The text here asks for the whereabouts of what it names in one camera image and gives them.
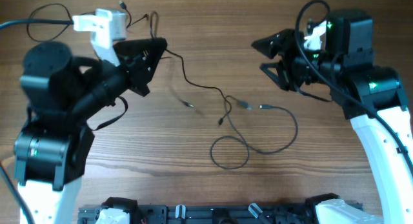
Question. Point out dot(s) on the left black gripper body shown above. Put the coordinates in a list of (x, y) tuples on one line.
[(130, 71)]

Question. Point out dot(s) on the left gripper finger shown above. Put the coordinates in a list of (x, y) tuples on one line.
[(154, 49), (133, 50)]

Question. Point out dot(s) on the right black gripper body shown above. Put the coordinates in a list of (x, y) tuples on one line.
[(291, 61)]

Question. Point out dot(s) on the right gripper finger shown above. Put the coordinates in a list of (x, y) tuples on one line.
[(282, 43), (277, 73)]

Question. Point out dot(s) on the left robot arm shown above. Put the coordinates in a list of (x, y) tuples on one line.
[(64, 92)]

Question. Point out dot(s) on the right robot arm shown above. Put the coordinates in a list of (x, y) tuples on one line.
[(338, 53)]

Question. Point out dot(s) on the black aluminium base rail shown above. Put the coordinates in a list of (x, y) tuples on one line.
[(162, 214)]

